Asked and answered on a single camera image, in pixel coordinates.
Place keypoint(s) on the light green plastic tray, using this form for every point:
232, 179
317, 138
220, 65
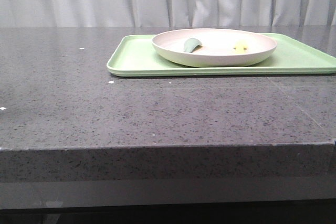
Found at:
135, 57

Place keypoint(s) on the green plastic spoon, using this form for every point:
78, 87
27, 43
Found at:
191, 44

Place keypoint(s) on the yellow plastic fork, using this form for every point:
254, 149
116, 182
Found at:
240, 45

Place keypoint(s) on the beige round plate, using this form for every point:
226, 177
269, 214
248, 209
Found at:
217, 48

